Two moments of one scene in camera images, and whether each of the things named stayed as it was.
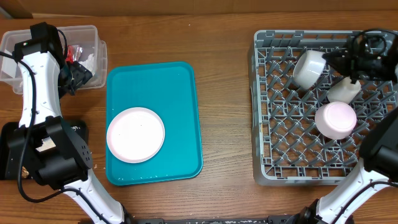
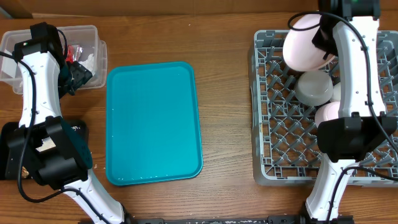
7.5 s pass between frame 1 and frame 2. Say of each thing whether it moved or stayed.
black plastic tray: stayed
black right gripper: moved
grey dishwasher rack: stayed
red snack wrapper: stayed
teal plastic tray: stayed
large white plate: moved
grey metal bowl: moved
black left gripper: stayed
